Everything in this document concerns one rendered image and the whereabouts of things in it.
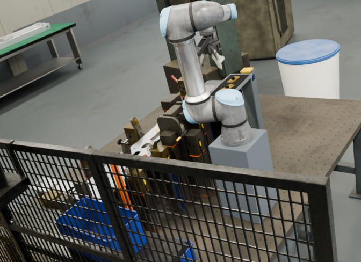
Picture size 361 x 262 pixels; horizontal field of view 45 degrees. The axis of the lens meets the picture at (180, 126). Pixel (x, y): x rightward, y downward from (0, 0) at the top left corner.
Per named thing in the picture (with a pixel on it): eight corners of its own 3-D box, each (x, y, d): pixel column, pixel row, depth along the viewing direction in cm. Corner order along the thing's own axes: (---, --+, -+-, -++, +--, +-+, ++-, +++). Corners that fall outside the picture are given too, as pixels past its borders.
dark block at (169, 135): (183, 197, 238) (164, 130, 220) (194, 198, 234) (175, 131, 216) (178, 202, 235) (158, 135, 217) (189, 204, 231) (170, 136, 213)
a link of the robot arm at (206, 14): (218, -5, 164) (235, -2, 210) (190, 1, 167) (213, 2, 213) (223, 27, 167) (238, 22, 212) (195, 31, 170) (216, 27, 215)
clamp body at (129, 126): (141, 170, 275) (125, 122, 260) (156, 173, 268) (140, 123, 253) (135, 176, 270) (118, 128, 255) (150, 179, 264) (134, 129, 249)
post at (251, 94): (255, 132, 283) (244, 70, 265) (266, 133, 279) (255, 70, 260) (250, 138, 278) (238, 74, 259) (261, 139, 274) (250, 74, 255)
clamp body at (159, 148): (173, 203, 236) (156, 144, 220) (190, 206, 230) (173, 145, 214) (166, 210, 232) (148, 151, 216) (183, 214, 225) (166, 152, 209)
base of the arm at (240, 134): (259, 131, 200) (256, 112, 196) (243, 148, 190) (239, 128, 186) (231, 128, 210) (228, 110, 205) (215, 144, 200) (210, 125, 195)
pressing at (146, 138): (204, 80, 307) (204, 78, 307) (232, 80, 295) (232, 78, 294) (67, 198, 210) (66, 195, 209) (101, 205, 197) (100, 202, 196)
